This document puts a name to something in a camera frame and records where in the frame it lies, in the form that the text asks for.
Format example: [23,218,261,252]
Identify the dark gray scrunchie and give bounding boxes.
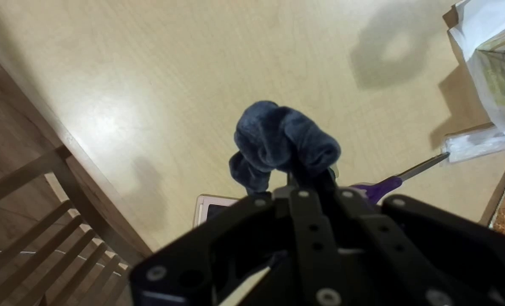
[228,101,342,195]

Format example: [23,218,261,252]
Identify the purple handled scissors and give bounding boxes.
[354,154,449,205]

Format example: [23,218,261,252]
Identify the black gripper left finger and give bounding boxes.
[130,195,298,306]

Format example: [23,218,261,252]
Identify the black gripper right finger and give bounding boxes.
[296,190,505,306]

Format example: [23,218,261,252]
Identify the pink framed small device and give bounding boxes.
[194,195,237,227]

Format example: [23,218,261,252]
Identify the blue patterned tissue box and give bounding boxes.
[451,0,505,135]

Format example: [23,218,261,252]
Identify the light wooden chair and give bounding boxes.
[0,144,155,306]

